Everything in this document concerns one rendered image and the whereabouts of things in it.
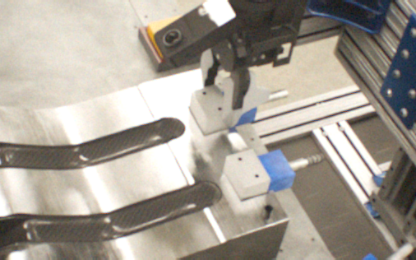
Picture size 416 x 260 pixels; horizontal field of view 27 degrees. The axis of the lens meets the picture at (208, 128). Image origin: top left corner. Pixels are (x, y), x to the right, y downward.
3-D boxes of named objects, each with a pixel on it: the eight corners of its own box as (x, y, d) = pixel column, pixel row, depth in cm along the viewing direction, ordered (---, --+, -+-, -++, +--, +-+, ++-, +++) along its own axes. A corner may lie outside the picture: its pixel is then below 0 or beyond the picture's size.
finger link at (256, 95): (272, 130, 111) (277, 69, 106) (231, 142, 109) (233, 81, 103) (261, 117, 113) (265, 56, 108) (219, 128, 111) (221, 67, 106)
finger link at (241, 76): (248, 113, 106) (252, 52, 100) (238, 117, 105) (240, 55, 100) (231, 93, 109) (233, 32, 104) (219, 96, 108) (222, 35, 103)
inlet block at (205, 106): (274, 92, 121) (281, 66, 116) (290, 119, 118) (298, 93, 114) (187, 116, 116) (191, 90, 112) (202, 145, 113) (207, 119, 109)
